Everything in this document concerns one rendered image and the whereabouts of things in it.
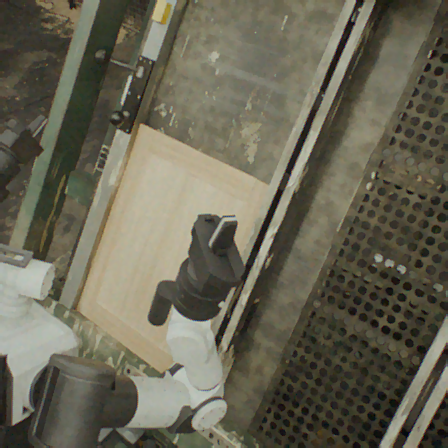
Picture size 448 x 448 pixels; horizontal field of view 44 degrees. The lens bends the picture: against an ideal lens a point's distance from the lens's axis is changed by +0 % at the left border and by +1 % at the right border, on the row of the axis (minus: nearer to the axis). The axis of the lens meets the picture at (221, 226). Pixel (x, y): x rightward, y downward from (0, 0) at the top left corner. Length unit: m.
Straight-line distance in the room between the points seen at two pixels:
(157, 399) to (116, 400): 0.10
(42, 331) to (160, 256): 0.49
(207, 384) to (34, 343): 0.33
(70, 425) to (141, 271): 0.63
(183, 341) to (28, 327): 0.30
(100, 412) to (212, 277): 0.32
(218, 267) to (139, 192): 0.74
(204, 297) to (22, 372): 0.34
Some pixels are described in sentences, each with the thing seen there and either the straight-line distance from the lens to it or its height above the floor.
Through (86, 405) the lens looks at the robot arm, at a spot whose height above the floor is 1.34.
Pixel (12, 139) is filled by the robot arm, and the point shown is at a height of 1.39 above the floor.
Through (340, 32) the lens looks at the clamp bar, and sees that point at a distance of 1.23.
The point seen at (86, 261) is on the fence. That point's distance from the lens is 1.60.
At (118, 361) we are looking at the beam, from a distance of 1.55.
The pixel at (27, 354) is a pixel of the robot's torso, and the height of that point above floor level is 1.36.
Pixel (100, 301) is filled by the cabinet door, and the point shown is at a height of 0.94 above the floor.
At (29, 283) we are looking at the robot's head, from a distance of 1.03.
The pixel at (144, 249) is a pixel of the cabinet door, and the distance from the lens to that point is 1.49.
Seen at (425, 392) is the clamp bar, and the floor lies 1.17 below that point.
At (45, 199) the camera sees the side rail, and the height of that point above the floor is 1.09.
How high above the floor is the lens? 2.16
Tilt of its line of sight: 43 degrees down
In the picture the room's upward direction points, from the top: straight up
